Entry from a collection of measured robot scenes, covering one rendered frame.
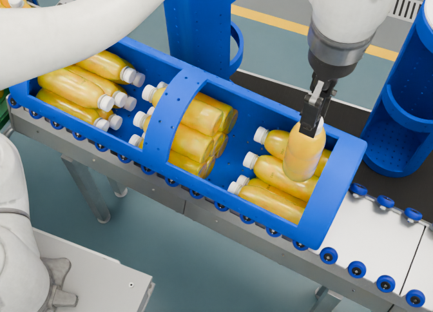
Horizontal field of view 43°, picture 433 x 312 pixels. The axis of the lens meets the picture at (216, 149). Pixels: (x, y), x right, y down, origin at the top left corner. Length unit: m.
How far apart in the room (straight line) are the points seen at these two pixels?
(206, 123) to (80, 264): 0.43
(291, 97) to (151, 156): 1.35
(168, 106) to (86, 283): 0.44
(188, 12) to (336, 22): 1.13
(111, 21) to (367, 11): 0.30
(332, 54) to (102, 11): 0.32
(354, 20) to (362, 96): 2.12
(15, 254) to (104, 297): 0.27
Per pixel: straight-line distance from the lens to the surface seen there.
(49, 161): 2.69
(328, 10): 0.72
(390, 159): 2.51
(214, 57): 1.99
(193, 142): 1.33
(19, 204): 1.21
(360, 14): 0.71
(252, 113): 1.47
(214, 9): 1.80
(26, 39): 0.62
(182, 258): 2.42
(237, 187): 1.35
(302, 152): 1.06
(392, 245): 1.52
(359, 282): 1.48
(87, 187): 2.15
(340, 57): 0.79
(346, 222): 1.51
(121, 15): 0.65
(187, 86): 1.31
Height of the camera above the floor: 2.32
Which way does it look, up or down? 63 degrees down
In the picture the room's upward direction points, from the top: 1 degrees counter-clockwise
